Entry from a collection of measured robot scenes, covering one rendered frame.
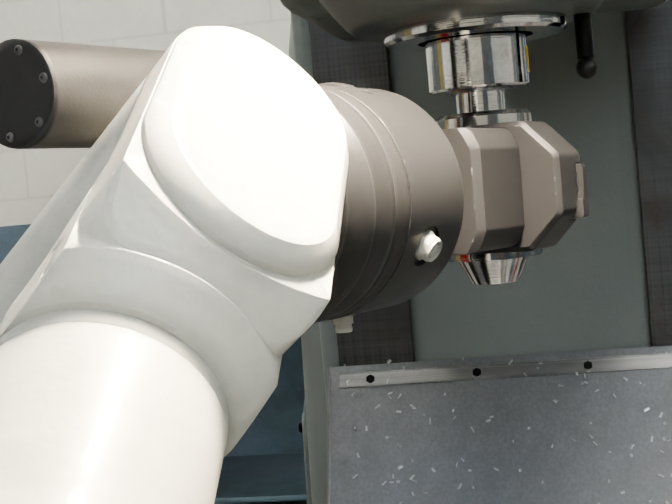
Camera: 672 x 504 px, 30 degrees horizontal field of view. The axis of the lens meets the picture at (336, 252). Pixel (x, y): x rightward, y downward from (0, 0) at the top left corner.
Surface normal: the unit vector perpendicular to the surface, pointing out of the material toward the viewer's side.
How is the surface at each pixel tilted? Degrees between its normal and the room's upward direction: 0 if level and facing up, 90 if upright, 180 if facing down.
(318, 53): 90
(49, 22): 90
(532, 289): 90
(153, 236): 78
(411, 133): 60
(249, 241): 88
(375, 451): 64
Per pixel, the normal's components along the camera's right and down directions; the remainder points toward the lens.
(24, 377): -0.25, -0.82
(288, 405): -0.18, 0.07
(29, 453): -0.04, -0.86
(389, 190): 0.83, -0.11
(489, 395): -0.20, -0.39
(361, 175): 0.18, -0.08
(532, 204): -0.54, 0.07
